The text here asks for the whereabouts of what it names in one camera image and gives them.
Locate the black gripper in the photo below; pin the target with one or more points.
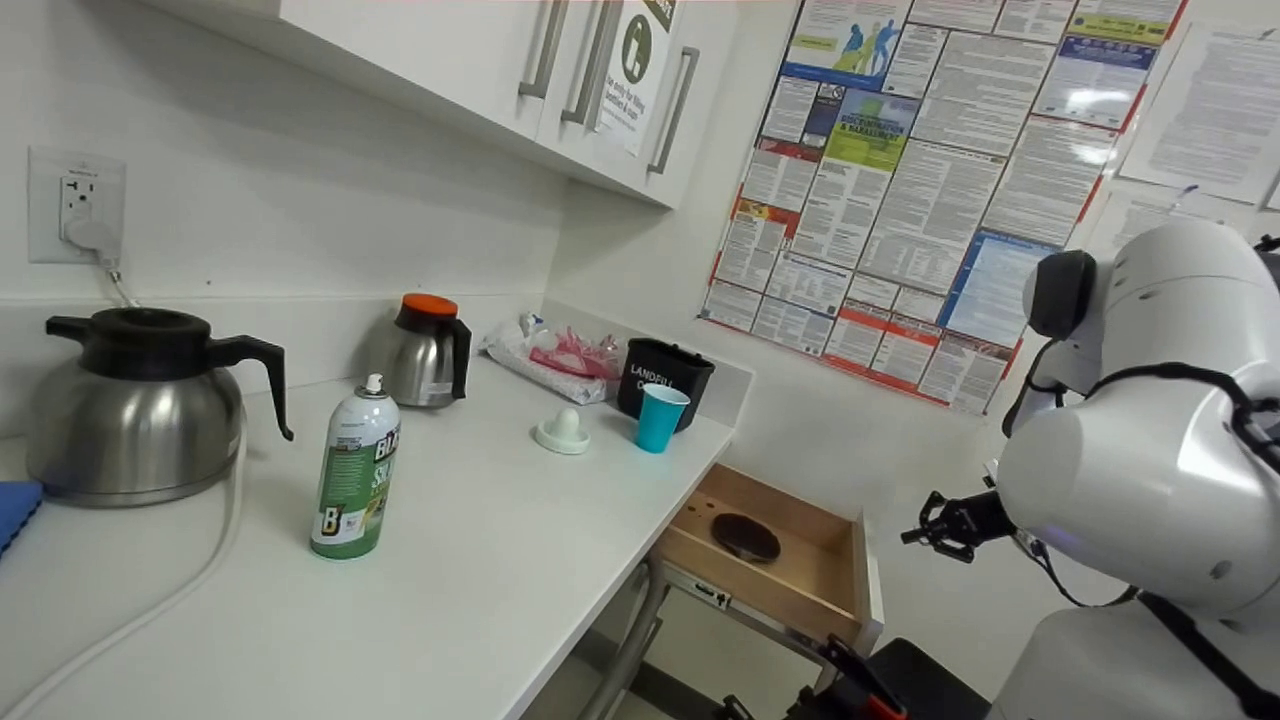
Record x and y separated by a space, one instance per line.
926 683

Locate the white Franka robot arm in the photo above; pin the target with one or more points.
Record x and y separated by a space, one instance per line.
1163 464

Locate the open wooden drawer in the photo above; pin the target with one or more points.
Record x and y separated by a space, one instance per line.
781 560

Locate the dark round item in drawer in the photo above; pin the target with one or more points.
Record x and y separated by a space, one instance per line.
746 539

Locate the teal plastic cup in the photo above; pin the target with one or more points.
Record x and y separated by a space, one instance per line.
660 417

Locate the black plastic container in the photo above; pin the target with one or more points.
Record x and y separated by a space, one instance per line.
665 368

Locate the pink sweetener packets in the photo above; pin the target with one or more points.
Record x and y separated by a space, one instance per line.
579 356

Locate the large labor law poster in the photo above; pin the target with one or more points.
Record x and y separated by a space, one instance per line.
935 187

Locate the white tray of packets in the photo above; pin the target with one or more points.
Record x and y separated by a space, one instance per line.
535 354

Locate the green white spray can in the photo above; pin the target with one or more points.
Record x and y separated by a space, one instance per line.
356 470

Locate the white cabinet door plain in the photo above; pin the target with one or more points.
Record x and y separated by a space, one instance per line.
441 47
705 94

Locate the white paper notice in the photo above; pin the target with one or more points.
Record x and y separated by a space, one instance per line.
1217 104

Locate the white cabinet door with sign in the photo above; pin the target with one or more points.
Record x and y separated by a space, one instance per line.
622 81

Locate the green white safety sign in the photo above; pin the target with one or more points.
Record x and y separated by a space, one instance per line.
638 63

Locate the steel carafe with black lid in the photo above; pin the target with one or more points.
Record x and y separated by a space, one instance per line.
132 413

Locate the blue cloth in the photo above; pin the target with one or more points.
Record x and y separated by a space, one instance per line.
14 514

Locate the white wall outlet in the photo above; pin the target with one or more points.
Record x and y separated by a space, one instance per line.
79 205

